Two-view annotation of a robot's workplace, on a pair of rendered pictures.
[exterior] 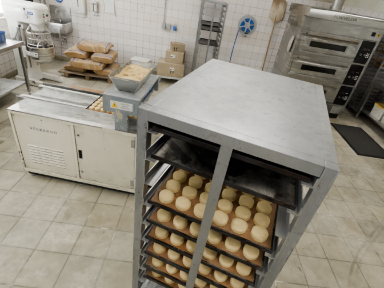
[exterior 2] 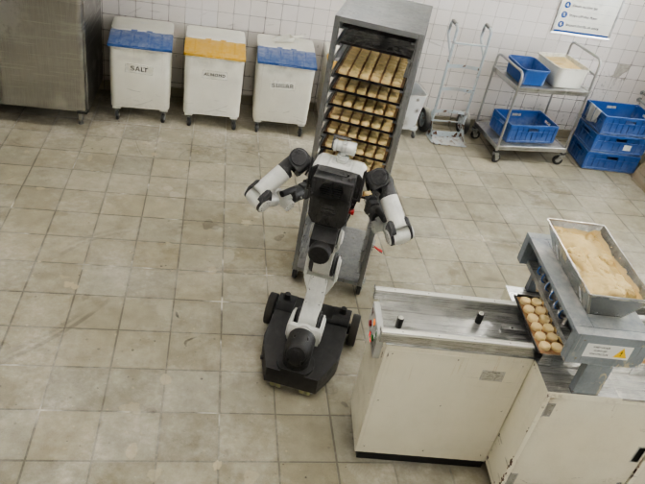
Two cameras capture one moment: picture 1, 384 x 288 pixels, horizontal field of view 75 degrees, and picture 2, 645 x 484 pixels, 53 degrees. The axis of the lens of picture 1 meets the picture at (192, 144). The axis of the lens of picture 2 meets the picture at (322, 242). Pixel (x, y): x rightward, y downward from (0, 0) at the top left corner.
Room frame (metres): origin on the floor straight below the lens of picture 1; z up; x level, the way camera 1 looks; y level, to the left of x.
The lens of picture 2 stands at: (4.51, -0.94, 2.78)
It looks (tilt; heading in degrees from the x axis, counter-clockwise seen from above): 35 degrees down; 170
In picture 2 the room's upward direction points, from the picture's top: 11 degrees clockwise
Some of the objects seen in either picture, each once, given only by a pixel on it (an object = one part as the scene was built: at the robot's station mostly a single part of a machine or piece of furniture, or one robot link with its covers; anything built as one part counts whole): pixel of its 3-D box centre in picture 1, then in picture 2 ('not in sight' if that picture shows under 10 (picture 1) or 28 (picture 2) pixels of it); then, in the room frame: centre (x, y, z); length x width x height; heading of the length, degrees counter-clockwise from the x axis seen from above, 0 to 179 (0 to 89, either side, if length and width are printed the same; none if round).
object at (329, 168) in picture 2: not in sight; (334, 189); (1.71, -0.43, 1.15); 0.34 x 0.30 x 0.36; 74
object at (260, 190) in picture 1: (241, 131); (382, 35); (0.80, -0.17, 1.68); 0.60 x 0.40 x 0.02; 164
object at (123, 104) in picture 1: (134, 99); (570, 309); (2.33, 0.66, 1.01); 0.72 x 0.33 x 0.34; 178
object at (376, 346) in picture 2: not in sight; (375, 328); (2.30, -0.21, 0.77); 0.24 x 0.04 x 0.14; 178
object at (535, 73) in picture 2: not in sight; (526, 70); (-1.40, 1.76, 0.87); 0.40 x 0.30 x 0.16; 6
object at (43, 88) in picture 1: (128, 104); (593, 355); (2.48, 0.76, 0.87); 2.01 x 0.03 x 0.07; 88
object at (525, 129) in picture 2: not in sight; (523, 126); (-1.45, 1.95, 0.28); 0.56 x 0.38 x 0.20; 101
